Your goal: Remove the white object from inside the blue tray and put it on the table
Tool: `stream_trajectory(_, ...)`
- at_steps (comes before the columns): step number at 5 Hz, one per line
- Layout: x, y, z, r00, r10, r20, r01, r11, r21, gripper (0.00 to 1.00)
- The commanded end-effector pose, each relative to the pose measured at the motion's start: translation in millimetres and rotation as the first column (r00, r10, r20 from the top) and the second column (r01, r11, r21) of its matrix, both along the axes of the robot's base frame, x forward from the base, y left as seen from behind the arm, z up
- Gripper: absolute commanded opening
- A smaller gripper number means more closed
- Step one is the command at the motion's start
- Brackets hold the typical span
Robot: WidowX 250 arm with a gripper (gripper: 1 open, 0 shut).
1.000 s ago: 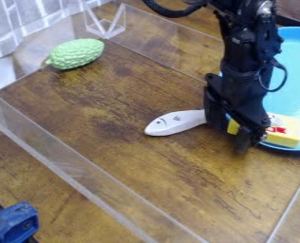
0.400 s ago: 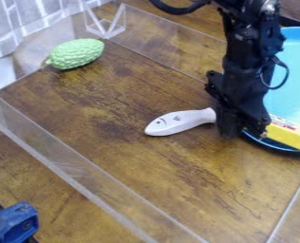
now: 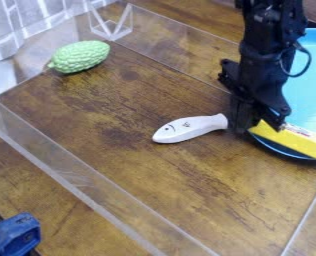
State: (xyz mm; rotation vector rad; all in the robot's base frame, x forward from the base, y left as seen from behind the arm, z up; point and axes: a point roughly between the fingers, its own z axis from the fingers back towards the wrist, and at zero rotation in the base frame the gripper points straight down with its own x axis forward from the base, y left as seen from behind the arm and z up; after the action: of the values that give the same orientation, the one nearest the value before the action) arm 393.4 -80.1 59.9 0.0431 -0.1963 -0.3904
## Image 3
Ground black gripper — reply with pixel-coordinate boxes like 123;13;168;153
218;42;294;134

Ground yellow butter block toy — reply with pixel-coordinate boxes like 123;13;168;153
248;120;316;160

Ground blue round plastic tray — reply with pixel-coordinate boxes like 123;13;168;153
247;28;316;161

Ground white wooden fish toy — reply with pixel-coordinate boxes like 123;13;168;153
152;113;228;144

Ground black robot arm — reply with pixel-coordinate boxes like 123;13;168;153
218;0;307;133

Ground green bumpy gourd toy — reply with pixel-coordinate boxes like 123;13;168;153
48;40;110;74

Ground clear acrylic barrier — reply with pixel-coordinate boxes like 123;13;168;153
0;103;219;256

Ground white checkered cloth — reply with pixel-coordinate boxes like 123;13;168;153
0;0;93;60

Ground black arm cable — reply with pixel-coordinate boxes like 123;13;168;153
277;41;313;78

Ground clear acrylic corner bracket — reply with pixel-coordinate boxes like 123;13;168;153
87;0;132;41

